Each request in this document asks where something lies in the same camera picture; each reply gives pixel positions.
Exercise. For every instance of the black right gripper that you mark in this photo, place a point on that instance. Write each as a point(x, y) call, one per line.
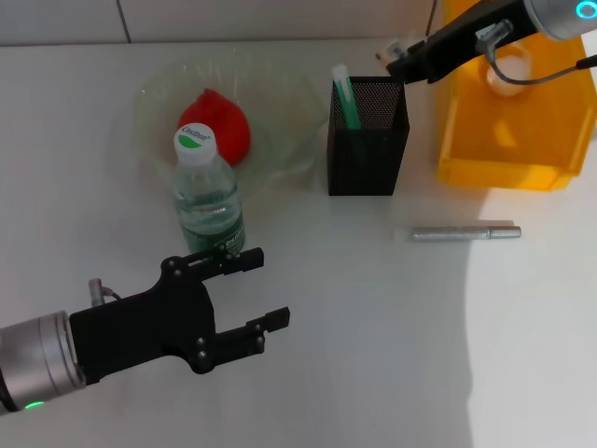
point(466, 42)

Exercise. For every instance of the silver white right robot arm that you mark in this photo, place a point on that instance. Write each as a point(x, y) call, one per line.
point(559, 14)

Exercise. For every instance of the clear water bottle green label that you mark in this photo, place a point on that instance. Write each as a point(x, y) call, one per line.
point(207, 200)

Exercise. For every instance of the clear green glass fruit bowl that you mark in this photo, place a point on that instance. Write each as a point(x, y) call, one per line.
point(284, 126)

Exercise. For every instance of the red soft ball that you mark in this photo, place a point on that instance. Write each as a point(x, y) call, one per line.
point(224, 116)

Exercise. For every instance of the silver glitter pen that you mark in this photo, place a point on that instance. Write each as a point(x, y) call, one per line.
point(448, 233)

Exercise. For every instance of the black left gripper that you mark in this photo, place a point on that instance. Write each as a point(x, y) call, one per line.
point(144, 326)

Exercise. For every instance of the green pen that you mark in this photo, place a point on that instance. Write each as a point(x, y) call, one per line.
point(347, 102)

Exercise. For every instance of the yellow plastic bin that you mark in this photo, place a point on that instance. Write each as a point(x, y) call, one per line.
point(508, 149)

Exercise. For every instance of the black mesh pen holder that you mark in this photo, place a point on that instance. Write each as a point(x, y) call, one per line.
point(366, 158)

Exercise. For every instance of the beige eraser with barcode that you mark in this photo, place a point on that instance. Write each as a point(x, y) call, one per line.
point(392, 50)

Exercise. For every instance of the white paper ball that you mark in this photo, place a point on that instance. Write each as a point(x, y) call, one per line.
point(513, 70)

